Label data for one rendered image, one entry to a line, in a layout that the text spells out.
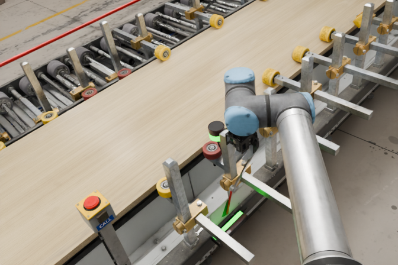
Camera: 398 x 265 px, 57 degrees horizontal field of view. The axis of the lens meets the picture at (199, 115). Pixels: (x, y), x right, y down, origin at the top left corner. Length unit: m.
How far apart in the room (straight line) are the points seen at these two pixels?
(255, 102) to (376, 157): 1.90
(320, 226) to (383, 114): 2.51
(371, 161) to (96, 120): 1.83
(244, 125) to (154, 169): 0.62
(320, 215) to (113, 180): 0.99
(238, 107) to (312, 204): 0.36
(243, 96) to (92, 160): 0.85
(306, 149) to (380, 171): 1.91
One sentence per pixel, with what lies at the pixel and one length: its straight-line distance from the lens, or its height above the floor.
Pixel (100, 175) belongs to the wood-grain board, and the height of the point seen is 0.90.
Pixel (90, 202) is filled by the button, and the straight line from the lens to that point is 1.04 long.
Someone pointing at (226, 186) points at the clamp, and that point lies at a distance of 1.45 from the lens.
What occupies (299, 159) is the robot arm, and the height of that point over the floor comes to 1.39.
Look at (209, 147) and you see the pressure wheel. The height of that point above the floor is 0.90.
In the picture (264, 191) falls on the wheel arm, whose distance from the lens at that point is 1.43.
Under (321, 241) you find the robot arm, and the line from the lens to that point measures 0.67.
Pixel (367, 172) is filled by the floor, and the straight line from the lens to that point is 2.70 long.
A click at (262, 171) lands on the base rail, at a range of 1.70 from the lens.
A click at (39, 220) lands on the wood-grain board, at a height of 0.90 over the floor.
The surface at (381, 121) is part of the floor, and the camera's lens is 3.09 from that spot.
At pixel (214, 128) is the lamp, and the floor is 1.11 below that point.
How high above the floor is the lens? 1.98
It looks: 39 degrees down
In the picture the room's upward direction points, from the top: 10 degrees counter-clockwise
